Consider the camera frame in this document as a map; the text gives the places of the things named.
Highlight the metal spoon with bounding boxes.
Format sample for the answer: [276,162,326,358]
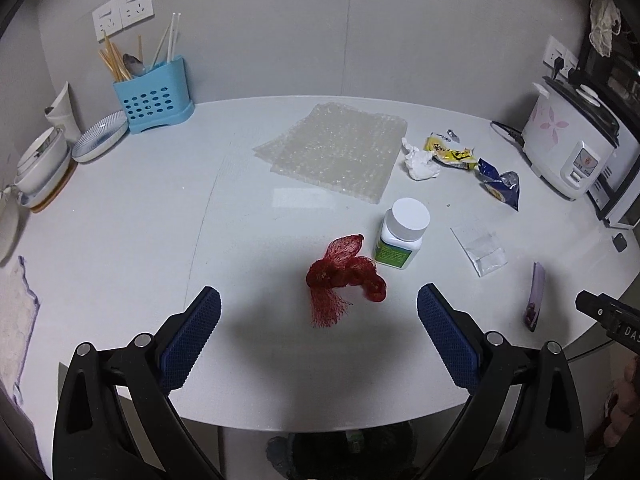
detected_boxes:
[122,52,147,77]

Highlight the wooden board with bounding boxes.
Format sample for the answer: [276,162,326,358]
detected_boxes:
[20,160,79,212]

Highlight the clear bubble wrap sheet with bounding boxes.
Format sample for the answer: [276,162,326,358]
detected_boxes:
[252,102,408,206]

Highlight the white microwave oven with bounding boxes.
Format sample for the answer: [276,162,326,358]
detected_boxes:
[584,132,640,231]

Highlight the dark red plush clothing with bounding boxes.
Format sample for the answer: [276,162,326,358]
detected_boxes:
[585,360,640,461]

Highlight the white plastic chopstick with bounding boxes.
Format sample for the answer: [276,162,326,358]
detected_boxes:
[151,25,172,69]
[169,11,181,63]

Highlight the stack of white bowls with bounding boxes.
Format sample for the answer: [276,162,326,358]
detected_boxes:
[14,126,72,196]

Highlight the white tapered cup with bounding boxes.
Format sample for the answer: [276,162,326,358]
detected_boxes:
[44,81,82,144]

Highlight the white wall socket plate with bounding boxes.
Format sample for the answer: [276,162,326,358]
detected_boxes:
[120,0,153,28]
[92,2,124,43]

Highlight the white pill bottle green label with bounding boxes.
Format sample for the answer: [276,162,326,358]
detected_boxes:
[372,198,432,272]

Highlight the black power cord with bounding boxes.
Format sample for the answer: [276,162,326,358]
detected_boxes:
[490,120,543,176]

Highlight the purple packet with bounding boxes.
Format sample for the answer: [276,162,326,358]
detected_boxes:
[522,261,547,332]

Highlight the white pot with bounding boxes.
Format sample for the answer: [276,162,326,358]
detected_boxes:
[0,185,22,263]

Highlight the blue striped plate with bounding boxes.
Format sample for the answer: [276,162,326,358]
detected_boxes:
[71,111,131,163]

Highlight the blue silver snack bag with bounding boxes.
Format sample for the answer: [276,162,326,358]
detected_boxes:
[474,157,522,212]

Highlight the white wall outlet strip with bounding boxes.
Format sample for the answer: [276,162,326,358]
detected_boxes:
[544,35,581,81]

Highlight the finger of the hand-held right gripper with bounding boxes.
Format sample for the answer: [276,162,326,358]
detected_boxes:
[575,291,640,356]

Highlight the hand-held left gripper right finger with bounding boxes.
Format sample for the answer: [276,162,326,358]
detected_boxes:
[415,283,586,480]

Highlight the yellow snack wrapper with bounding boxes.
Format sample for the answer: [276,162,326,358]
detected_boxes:
[424,132,478,171]

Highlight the black mesh trash bin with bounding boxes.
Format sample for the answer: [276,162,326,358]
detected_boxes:
[266,421,418,480]

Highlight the red mesh net bag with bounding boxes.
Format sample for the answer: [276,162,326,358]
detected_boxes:
[306,232,387,329]

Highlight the crumpled white tissue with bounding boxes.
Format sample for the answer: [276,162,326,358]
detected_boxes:
[401,137,442,181]

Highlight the bundle of wooden chopsticks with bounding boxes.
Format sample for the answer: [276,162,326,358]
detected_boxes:
[98,30,146,82]

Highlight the clear plastic sachet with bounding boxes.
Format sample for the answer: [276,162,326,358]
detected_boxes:
[450,225,507,277]

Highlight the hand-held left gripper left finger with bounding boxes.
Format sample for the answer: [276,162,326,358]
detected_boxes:
[52,286,226,480]

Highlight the white floral rice cooker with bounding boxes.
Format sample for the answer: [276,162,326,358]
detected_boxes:
[520,76,621,202]

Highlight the hanging white mesh bag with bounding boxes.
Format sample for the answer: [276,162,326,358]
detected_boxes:
[589,0,623,57]

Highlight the pale dish cloth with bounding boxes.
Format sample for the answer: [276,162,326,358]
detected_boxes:
[0,255,41,407]

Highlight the blue plastic cutlery holder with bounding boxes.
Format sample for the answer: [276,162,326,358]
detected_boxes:
[112,56,195,135]

